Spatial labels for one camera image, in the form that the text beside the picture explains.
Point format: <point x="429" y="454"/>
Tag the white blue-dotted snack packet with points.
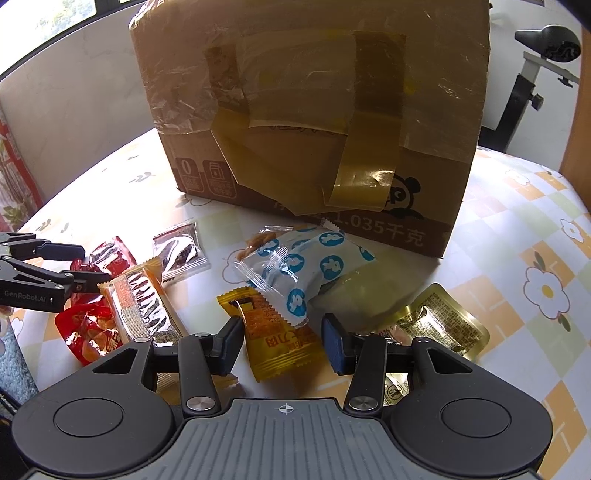
<point x="304" y="267"/>

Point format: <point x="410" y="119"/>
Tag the large red snack packet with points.
<point x="87" y="333"/>

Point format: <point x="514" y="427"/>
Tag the brown cardboard box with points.
<point x="429" y="92"/>

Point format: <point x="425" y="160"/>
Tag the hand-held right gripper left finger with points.
<point x="228" y="347"/>

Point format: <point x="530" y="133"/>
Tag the small red snack packet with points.
<point x="115" y="256"/>

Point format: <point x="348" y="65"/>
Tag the grey blue cloth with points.
<point x="14" y="364"/>

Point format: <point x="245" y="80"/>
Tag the floral checked tablecloth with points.
<point x="508" y="221"/>

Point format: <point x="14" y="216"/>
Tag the clear dark snack packet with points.
<point x="178" y="251"/>

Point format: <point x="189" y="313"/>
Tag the gold foil snack packet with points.
<point x="443" y="323"/>

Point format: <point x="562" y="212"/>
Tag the orange striped snack packet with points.
<point x="138" y="300"/>

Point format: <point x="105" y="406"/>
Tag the red printed cloth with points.
<point x="14" y="184"/>

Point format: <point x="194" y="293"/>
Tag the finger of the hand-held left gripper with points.
<point x="87" y="280"/>
<point x="60" y="251"/>

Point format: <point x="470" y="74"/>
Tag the brown wooden panel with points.
<point x="579" y="138"/>

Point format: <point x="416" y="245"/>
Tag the yellow snack packet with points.
<point x="277" y="342"/>

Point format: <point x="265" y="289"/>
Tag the black exercise bike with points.
<point x="549" y="40"/>

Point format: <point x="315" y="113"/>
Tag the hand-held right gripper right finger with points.
<point x="334" y="345"/>

